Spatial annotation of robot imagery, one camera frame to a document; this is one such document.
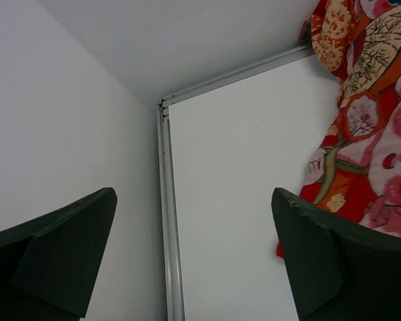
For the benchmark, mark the red patterned pillowcase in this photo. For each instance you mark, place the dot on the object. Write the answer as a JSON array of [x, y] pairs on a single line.
[[356, 171]]

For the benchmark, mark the aluminium table frame rail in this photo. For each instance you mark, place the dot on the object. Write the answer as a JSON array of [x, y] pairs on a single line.
[[221, 156]]

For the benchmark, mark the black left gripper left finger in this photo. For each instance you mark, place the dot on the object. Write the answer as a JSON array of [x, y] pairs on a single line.
[[49, 265]]

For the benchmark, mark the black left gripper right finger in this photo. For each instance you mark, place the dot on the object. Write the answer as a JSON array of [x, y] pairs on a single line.
[[337, 269]]

